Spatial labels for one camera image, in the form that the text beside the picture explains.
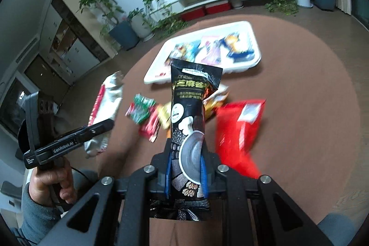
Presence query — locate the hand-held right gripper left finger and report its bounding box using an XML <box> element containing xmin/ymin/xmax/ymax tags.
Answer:
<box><xmin>37</xmin><ymin>139</ymin><xmax>174</xmax><ymax>246</ymax></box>

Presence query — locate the large red snack packet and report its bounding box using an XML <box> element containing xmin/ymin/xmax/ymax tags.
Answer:
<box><xmin>215</xmin><ymin>99</ymin><xmax>267</xmax><ymax>179</ymax></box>

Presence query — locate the tall tree plant blue pot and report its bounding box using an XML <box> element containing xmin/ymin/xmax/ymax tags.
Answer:
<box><xmin>78</xmin><ymin>0</ymin><xmax>140</xmax><ymax>51</ymax></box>

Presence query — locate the pink and white snack packet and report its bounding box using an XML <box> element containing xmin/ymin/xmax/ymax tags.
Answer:
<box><xmin>199</xmin><ymin>36</ymin><xmax>222</xmax><ymax>65</ymax></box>

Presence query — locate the black snack packet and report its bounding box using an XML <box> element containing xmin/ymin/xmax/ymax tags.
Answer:
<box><xmin>148</xmin><ymin>58</ymin><xmax>223</xmax><ymax>222</ymax></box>

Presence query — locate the red storage box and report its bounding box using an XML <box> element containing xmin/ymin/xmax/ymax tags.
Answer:
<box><xmin>180</xmin><ymin>8</ymin><xmax>206</xmax><ymax>22</ymax></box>
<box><xmin>205</xmin><ymin>2</ymin><xmax>232</xmax><ymax>14</ymax></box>

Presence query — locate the wooden wall cabinet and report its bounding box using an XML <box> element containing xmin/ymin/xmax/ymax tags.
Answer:
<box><xmin>14</xmin><ymin>0</ymin><xmax>107</xmax><ymax>91</ymax></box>

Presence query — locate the glass sliding door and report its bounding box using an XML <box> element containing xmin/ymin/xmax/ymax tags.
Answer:
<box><xmin>350</xmin><ymin>0</ymin><xmax>369</xmax><ymax>30</ymax></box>

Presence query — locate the orange snack packet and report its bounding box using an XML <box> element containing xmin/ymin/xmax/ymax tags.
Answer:
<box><xmin>202</xmin><ymin>84</ymin><xmax>229</xmax><ymax>121</ymax></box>

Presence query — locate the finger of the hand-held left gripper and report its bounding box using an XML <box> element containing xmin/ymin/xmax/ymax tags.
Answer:
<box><xmin>83</xmin><ymin>119</ymin><xmax>115</xmax><ymax>138</ymax></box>

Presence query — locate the panda print snack packet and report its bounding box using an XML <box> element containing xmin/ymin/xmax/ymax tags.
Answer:
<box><xmin>164</xmin><ymin>40</ymin><xmax>202</xmax><ymax>66</ymax></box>

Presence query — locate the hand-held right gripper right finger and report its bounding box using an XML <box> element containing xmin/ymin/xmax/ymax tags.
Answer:
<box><xmin>201</xmin><ymin>145</ymin><xmax>335</xmax><ymax>246</ymax></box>

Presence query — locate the red and green small packet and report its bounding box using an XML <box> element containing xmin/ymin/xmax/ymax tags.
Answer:
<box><xmin>125</xmin><ymin>94</ymin><xmax>157</xmax><ymax>124</ymax></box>

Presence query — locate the small plant grey-white pot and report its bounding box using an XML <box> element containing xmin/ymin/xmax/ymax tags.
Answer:
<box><xmin>127</xmin><ymin>8</ymin><xmax>155</xmax><ymax>42</ymax></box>

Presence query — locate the white plastic tray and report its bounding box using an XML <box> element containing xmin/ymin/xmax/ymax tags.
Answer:
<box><xmin>143</xmin><ymin>21</ymin><xmax>262</xmax><ymax>85</ymax></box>

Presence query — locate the small dark red packet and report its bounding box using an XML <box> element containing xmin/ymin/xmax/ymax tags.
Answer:
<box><xmin>138</xmin><ymin>106</ymin><xmax>162</xmax><ymax>143</ymax></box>

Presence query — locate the blue cake packet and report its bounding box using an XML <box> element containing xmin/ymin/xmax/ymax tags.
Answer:
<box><xmin>219</xmin><ymin>32</ymin><xmax>256</xmax><ymax>63</ymax></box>

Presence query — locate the silver snack packet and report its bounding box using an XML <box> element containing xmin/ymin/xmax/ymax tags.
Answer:
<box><xmin>83</xmin><ymin>71</ymin><xmax>124</xmax><ymax>157</ymax></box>

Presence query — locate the gold snack packet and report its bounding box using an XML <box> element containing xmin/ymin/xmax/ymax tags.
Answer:
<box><xmin>157</xmin><ymin>102</ymin><xmax>173</xmax><ymax>130</ymax></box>

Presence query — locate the person's left hand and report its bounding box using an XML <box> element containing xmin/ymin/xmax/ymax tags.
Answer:
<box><xmin>29</xmin><ymin>157</ymin><xmax>78</xmax><ymax>210</ymax></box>

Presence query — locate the person's left forearm grey sleeve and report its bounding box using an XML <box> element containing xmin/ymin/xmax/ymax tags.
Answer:
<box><xmin>21</xmin><ymin>183</ymin><xmax>75</xmax><ymax>243</ymax></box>

